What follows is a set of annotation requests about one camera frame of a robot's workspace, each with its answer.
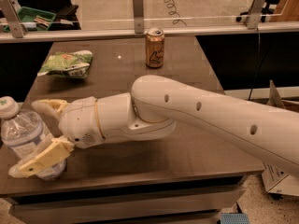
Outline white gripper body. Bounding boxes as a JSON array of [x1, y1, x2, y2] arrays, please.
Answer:
[[59, 97, 105, 148]]

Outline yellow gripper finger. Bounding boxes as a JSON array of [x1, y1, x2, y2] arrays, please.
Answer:
[[8, 136, 75, 178], [30, 98, 69, 133]]

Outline clear plastic water bottle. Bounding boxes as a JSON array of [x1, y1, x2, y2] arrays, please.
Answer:
[[0, 96, 54, 178]]

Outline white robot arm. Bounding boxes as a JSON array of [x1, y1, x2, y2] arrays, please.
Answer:
[[8, 75, 299, 178]]

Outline green jalapeno chip bag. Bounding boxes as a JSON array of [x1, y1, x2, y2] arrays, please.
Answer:
[[37, 50, 93, 78]]

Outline green plastic tray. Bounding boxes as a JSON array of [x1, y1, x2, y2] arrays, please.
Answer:
[[17, 7, 56, 32]]

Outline gold soda can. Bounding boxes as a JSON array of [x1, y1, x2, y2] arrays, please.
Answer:
[[146, 28, 164, 68]]

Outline grey drawer cabinet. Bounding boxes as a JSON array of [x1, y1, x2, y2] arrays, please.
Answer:
[[3, 175, 250, 224]]

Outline blue perforated step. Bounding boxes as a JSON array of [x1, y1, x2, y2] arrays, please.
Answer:
[[220, 213, 250, 224]]

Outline white cardboard box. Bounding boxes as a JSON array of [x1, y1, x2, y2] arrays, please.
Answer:
[[262, 81, 299, 198]]

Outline left metal bracket post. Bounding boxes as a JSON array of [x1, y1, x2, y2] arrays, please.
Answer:
[[0, 0, 26, 38]]

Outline metal bracket post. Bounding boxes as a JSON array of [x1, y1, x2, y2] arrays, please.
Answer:
[[133, 0, 144, 34], [0, 0, 26, 38], [245, 0, 265, 29]]

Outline middle metal bracket post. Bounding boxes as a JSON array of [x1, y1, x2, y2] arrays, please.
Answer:
[[133, 0, 144, 34]]

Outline coiled black cable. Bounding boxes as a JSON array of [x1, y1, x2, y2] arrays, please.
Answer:
[[156, 0, 187, 27]]

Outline right metal bracket post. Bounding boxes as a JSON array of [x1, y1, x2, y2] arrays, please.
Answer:
[[245, 0, 265, 29]]

